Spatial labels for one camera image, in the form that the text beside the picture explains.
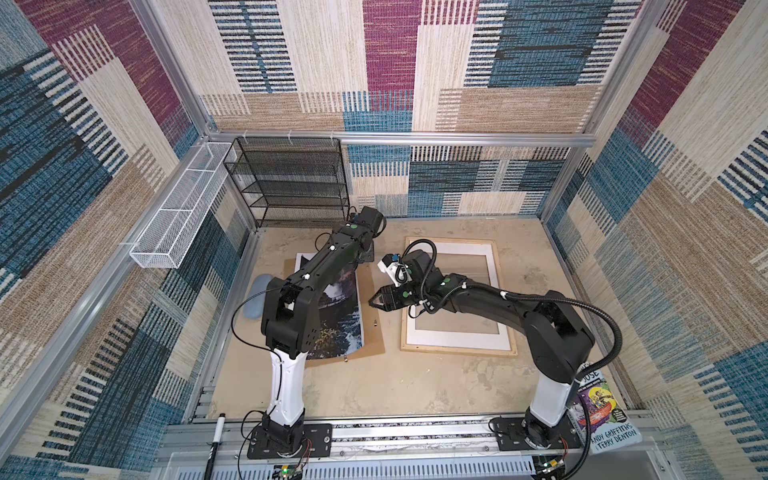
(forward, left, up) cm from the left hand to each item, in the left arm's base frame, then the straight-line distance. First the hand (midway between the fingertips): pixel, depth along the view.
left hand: (358, 250), depth 94 cm
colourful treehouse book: (-47, -62, -11) cm, 79 cm away
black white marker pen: (-50, +33, -13) cm, 61 cm away
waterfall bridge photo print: (-17, +5, -10) cm, 21 cm away
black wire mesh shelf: (+30, +25, +4) cm, 39 cm away
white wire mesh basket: (-13, +42, +20) cm, 49 cm away
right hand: (-18, -6, -2) cm, 19 cm away
